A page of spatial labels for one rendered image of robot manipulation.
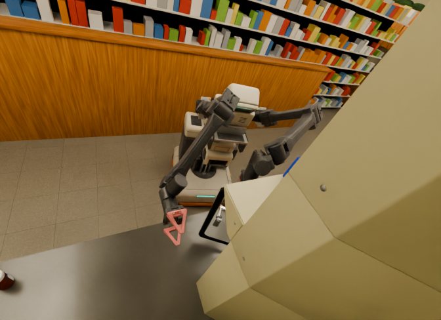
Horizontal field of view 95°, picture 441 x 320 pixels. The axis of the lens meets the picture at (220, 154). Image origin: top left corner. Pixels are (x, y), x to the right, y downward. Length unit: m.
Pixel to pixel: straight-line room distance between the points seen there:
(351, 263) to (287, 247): 0.09
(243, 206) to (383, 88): 0.37
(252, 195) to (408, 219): 0.34
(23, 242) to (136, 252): 1.34
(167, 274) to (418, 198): 0.90
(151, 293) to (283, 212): 0.74
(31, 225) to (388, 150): 2.29
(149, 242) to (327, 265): 0.81
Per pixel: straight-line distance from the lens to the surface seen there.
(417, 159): 0.26
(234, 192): 0.53
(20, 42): 2.34
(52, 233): 2.22
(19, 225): 2.34
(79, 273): 1.05
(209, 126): 0.85
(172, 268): 1.02
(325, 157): 0.30
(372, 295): 0.44
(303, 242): 0.36
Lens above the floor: 1.92
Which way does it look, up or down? 43 degrees down
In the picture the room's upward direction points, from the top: 22 degrees clockwise
